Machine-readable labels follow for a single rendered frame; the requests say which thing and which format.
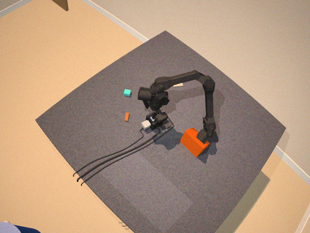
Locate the turquoise block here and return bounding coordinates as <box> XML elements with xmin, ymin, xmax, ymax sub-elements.
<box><xmin>124</xmin><ymin>89</ymin><xmax>131</xmax><ymax>96</ymax></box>

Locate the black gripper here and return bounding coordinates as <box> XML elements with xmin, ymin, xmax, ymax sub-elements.
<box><xmin>143</xmin><ymin>98</ymin><xmax>168</xmax><ymax>123</ymax></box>

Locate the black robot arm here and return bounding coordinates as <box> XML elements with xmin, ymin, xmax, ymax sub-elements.
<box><xmin>138</xmin><ymin>70</ymin><xmax>216</xmax><ymax>144</ymax></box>

